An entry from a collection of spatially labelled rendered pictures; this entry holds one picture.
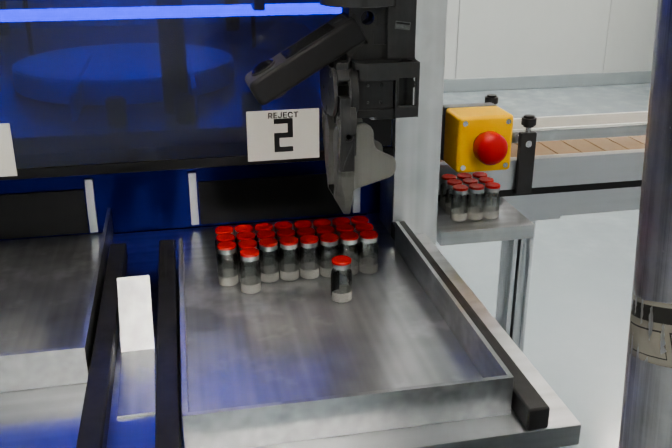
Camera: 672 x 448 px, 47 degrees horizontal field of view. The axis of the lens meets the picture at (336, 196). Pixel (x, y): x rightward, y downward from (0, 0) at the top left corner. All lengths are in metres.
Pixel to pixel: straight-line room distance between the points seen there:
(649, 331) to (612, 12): 6.15
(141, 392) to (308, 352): 0.15
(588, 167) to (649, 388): 0.90
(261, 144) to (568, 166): 0.48
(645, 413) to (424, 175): 0.69
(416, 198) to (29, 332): 0.47
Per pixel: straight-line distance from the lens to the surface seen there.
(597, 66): 6.44
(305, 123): 0.90
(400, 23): 0.73
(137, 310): 0.75
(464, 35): 5.92
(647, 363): 0.29
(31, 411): 0.70
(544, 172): 1.15
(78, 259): 0.95
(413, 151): 0.95
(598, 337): 2.62
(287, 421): 0.61
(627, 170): 1.22
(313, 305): 0.80
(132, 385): 0.70
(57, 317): 0.83
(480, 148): 0.94
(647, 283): 0.29
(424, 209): 0.98
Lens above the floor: 1.26
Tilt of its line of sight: 20 degrees down
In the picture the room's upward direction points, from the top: straight up
